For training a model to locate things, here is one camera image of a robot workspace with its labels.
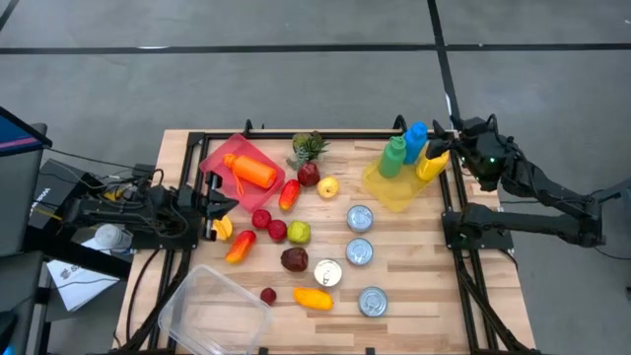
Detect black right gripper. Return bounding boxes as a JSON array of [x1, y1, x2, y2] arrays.
[[425, 116, 494, 161]]

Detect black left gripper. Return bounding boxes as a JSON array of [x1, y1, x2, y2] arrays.
[[189, 170, 241, 243]]

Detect yellow orange starfruit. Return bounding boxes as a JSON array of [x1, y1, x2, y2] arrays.
[[212, 215, 235, 243]]

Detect blue plastic bottle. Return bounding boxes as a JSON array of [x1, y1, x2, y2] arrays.
[[402, 121, 429, 166]]

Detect yellow plastic bottle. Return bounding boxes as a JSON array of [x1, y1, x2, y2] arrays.
[[416, 142, 452, 182]]

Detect orange plastic bottle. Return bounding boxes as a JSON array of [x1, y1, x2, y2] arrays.
[[221, 153, 279, 197]]

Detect red orange mango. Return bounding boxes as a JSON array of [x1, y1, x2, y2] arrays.
[[224, 230, 257, 265]]

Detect green plastic bottle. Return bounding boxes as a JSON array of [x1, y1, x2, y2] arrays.
[[378, 135, 408, 179]]

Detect green apple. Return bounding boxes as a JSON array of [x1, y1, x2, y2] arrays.
[[287, 220, 313, 246]]

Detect dark maroon fruit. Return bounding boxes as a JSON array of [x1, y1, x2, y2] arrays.
[[280, 247, 310, 273]]

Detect dark red textured fruit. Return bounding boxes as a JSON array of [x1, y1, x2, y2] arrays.
[[297, 162, 321, 188]]

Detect tin can green label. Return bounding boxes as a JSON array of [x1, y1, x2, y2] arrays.
[[345, 204, 375, 234]]

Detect gold-lidded tin can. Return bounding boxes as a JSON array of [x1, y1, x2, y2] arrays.
[[314, 258, 343, 288]]

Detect tin can red label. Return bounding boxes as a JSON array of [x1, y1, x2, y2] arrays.
[[345, 238, 375, 267]]

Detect silver tin can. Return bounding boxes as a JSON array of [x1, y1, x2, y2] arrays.
[[357, 286, 388, 319]]

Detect red translucent plastic tray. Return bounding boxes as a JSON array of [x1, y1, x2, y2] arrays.
[[198, 132, 287, 214]]

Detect red yellow mango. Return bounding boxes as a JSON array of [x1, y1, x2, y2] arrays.
[[278, 178, 302, 212]]

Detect yellow plastic tray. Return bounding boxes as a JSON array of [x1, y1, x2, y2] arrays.
[[362, 147, 451, 214]]

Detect potted succulent plant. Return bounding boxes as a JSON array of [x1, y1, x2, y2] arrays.
[[286, 130, 330, 172]]

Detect yellow apple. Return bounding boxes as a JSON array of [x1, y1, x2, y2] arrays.
[[315, 176, 340, 199]]

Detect clear plastic container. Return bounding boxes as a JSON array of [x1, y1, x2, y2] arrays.
[[158, 263, 273, 355]]

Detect clear plastic water bottle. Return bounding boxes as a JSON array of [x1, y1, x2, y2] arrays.
[[93, 223, 134, 251]]

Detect orange yellow mango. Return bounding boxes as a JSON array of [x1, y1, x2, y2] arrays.
[[293, 287, 334, 312]]

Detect black metal stand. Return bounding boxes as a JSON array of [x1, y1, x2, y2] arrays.
[[22, 224, 133, 280]]

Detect white paper sheet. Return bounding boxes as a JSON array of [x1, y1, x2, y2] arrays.
[[46, 237, 121, 313]]

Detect black box white lettering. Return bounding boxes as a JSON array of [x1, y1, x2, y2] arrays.
[[28, 158, 105, 233]]

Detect grey stand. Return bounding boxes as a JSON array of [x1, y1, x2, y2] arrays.
[[598, 177, 631, 206]]

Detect grey cabinet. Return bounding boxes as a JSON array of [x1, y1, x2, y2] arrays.
[[0, 122, 48, 257]]

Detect dark blue monitor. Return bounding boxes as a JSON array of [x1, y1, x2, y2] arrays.
[[0, 106, 53, 159]]

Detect black cable under table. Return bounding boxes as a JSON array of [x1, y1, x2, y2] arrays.
[[125, 248, 164, 346]]

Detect yellow cable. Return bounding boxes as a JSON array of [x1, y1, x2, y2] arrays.
[[30, 205, 68, 222]]

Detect black floor cable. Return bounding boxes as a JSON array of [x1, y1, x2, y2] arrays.
[[594, 244, 631, 261]]

